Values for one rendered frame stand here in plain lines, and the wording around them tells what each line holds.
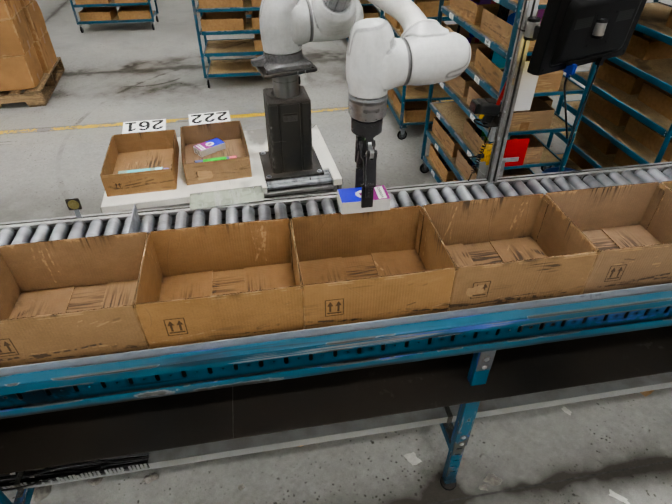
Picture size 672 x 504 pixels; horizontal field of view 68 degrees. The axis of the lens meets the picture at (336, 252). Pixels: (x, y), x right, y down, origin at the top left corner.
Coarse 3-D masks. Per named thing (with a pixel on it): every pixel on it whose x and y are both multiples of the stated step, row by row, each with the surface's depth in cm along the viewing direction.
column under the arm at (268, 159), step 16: (272, 96) 205; (304, 96) 206; (272, 112) 202; (288, 112) 203; (304, 112) 205; (272, 128) 206; (288, 128) 207; (304, 128) 209; (272, 144) 210; (288, 144) 212; (304, 144) 214; (272, 160) 216; (288, 160) 217; (304, 160) 218; (272, 176) 217; (288, 176) 217; (304, 176) 219
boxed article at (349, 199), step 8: (344, 192) 132; (352, 192) 132; (360, 192) 132; (376, 192) 132; (384, 192) 132; (344, 200) 129; (352, 200) 129; (360, 200) 129; (376, 200) 129; (384, 200) 130; (344, 208) 129; (352, 208) 130; (360, 208) 130; (368, 208) 130; (376, 208) 131; (384, 208) 131
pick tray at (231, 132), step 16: (192, 128) 237; (208, 128) 239; (224, 128) 241; (240, 128) 240; (192, 144) 241; (240, 144) 241; (192, 160) 229; (224, 160) 211; (240, 160) 212; (192, 176) 211; (208, 176) 213; (224, 176) 215; (240, 176) 217
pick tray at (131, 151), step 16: (112, 144) 226; (128, 144) 233; (144, 144) 235; (160, 144) 236; (176, 144) 230; (112, 160) 222; (128, 160) 229; (144, 160) 228; (160, 160) 228; (176, 160) 222; (112, 176) 201; (128, 176) 202; (144, 176) 204; (160, 176) 205; (176, 176) 215; (112, 192) 205; (128, 192) 207; (144, 192) 208
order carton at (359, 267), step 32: (320, 224) 145; (352, 224) 147; (384, 224) 149; (416, 224) 151; (320, 256) 152; (352, 256) 154; (384, 256) 154; (416, 256) 154; (448, 256) 129; (320, 288) 121; (352, 288) 123; (384, 288) 125; (416, 288) 127; (448, 288) 129; (320, 320) 128; (352, 320) 130
